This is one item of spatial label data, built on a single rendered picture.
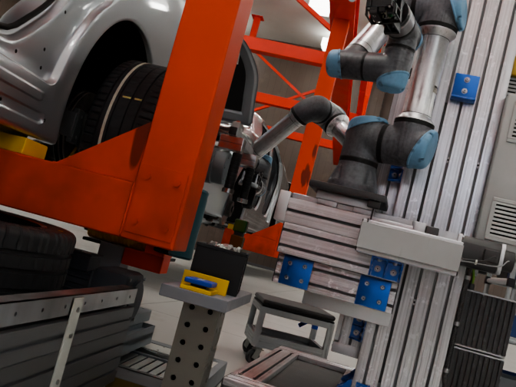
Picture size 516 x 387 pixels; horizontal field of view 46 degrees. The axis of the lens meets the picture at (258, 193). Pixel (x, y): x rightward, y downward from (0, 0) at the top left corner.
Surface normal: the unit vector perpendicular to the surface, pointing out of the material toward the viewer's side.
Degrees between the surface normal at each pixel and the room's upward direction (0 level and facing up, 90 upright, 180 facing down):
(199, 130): 90
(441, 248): 90
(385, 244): 90
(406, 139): 90
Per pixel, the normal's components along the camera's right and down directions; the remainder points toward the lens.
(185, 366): -0.13, -0.11
